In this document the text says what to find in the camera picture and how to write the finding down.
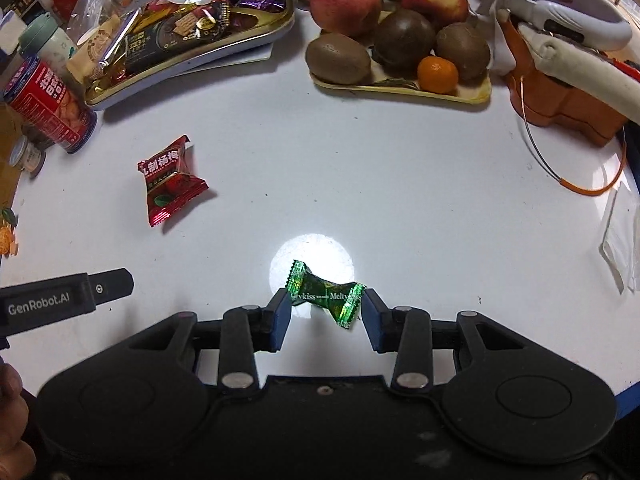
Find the yellow fruit tray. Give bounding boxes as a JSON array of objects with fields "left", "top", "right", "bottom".
[{"left": 309, "top": 10, "right": 493, "bottom": 106}]

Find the small orange tangerine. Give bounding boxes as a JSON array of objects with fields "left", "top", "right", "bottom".
[{"left": 417, "top": 56, "right": 459, "bottom": 94}]

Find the white neck fan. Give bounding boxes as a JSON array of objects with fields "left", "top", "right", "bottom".
[{"left": 472, "top": 0, "right": 633, "bottom": 52}]

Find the dark brown passion fruit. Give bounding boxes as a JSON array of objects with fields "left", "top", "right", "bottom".
[{"left": 372, "top": 9, "right": 437, "bottom": 72}]

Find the oval brown kiwi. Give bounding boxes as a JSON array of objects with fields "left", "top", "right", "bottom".
[{"left": 306, "top": 33, "right": 372, "bottom": 85}]

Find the beige biscuit packet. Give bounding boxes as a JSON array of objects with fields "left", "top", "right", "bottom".
[{"left": 67, "top": 15, "right": 123, "bottom": 83}]

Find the white flat board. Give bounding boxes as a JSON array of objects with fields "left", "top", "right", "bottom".
[{"left": 95, "top": 42, "right": 274, "bottom": 111}]

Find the red and yellow apple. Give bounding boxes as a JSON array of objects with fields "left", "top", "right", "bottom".
[{"left": 400, "top": 0, "right": 470, "bottom": 26}]

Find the black snack packet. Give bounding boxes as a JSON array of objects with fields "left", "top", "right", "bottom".
[{"left": 122, "top": 5, "right": 233, "bottom": 73}]

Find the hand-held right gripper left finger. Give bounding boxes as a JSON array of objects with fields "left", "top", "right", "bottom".
[{"left": 127, "top": 290, "right": 294, "bottom": 392}]

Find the green foil candy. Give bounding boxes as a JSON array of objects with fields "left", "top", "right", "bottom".
[{"left": 286, "top": 260, "right": 367, "bottom": 331}]

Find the beige rolled cloth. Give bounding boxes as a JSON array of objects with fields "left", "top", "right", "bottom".
[{"left": 517, "top": 22, "right": 640, "bottom": 126}]

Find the red tin can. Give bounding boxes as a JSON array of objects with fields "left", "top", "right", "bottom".
[{"left": 4, "top": 57, "right": 98, "bottom": 155}]

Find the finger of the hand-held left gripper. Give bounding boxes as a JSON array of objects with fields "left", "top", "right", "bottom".
[{"left": 88, "top": 268, "right": 135, "bottom": 307}]

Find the orange plastic container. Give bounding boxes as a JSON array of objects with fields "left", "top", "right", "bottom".
[{"left": 502, "top": 15, "right": 631, "bottom": 147}]

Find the large red apple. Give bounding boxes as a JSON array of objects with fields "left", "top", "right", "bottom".
[{"left": 310, "top": 0, "right": 383, "bottom": 37}]

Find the person's left hand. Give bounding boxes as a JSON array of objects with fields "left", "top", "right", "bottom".
[{"left": 0, "top": 360, "right": 29, "bottom": 457}]

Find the red snack packet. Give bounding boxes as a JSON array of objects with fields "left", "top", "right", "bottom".
[{"left": 137, "top": 135, "right": 209, "bottom": 228}]

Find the small silver can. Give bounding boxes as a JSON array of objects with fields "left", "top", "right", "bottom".
[{"left": 10, "top": 137, "right": 47, "bottom": 177}]

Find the round brown kiwi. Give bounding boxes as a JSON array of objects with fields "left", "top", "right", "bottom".
[{"left": 435, "top": 22, "right": 492, "bottom": 83}]

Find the orange wire hoop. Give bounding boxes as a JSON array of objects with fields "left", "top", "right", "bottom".
[{"left": 520, "top": 80, "right": 628, "bottom": 196}]

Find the gold metal tray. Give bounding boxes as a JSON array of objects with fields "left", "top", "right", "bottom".
[{"left": 84, "top": 0, "right": 296, "bottom": 111}]

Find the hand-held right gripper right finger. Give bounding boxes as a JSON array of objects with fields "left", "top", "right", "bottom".
[{"left": 361, "top": 287, "right": 526, "bottom": 392}]

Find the mint green tumbler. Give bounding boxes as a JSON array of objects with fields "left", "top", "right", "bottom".
[{"left": 19, "top": 12, "right": 78, "bottom": 81}]

